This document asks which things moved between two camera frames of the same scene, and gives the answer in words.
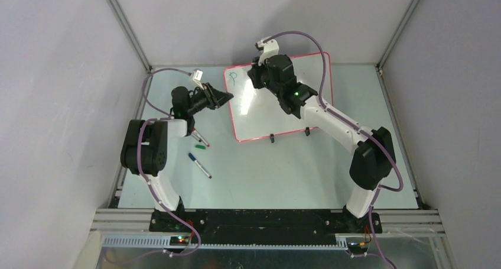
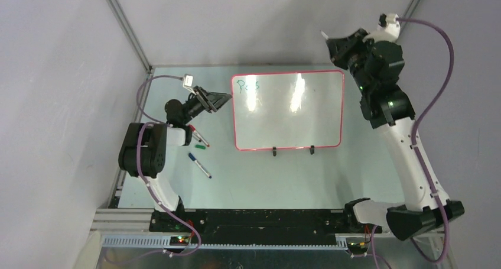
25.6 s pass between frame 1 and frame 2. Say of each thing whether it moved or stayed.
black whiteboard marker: stayed
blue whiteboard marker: stayed
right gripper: moved
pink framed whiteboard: moved
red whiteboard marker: stayed
